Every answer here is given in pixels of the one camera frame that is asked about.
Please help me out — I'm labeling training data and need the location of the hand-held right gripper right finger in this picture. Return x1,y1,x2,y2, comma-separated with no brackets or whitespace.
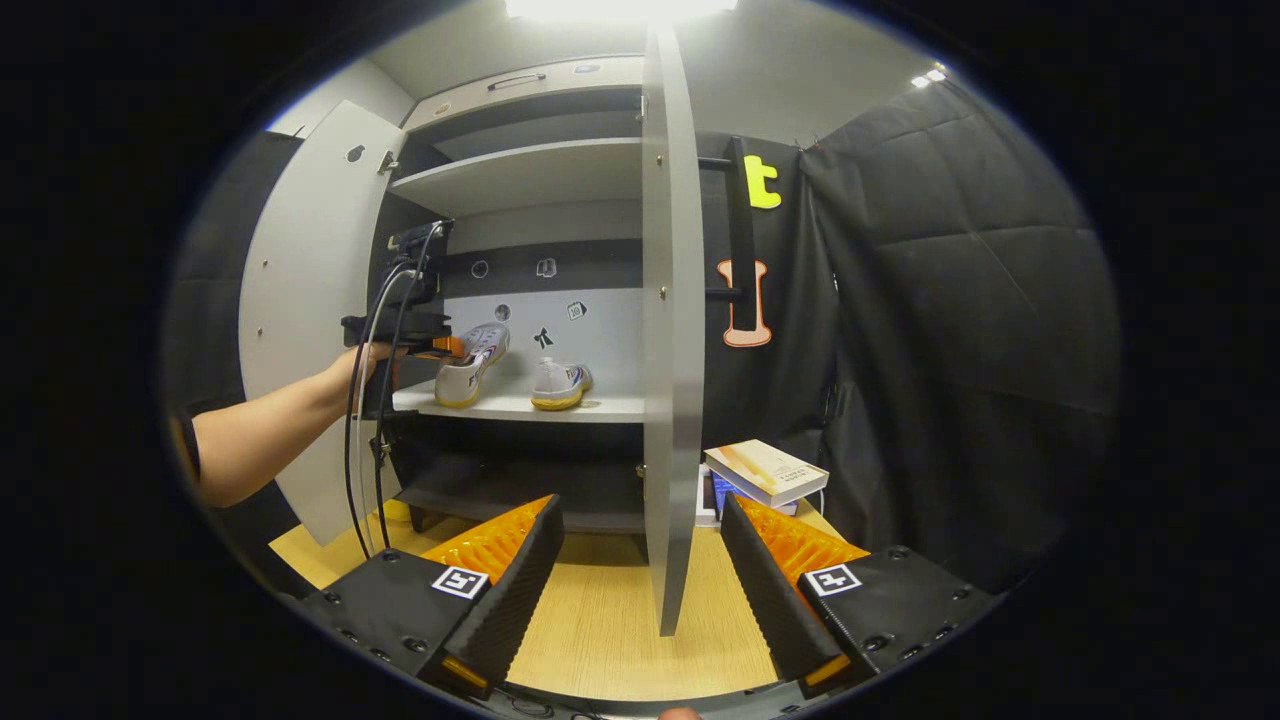
720,492,1001,698

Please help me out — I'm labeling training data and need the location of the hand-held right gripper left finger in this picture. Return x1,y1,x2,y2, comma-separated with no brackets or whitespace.
297,493,566,699

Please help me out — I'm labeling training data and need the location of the white canvas shoe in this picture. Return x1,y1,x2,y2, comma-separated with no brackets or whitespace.
434,322,511,409
530,357,593,412

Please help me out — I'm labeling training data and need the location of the grey cabinet door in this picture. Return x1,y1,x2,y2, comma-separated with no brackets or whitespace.
238,100,408,548
640,22,707,638

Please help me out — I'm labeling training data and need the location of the blue book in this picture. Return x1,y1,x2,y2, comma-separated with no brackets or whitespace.
697,463,801,528

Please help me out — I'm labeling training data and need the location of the tan book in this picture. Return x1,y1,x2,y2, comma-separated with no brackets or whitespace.
704,439,830,508

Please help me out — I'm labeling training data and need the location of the black backdrop cloth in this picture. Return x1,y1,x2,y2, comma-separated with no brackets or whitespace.
165,80,1121,596

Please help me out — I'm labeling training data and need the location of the large ceiling light panel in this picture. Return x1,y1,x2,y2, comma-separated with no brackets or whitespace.
505,0,738,23

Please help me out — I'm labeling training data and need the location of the black cable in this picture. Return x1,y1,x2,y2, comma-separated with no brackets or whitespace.
373,222,447,553
343,262,421,561

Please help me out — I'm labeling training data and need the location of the black door handle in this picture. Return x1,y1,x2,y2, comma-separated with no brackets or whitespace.
697,137,761,303

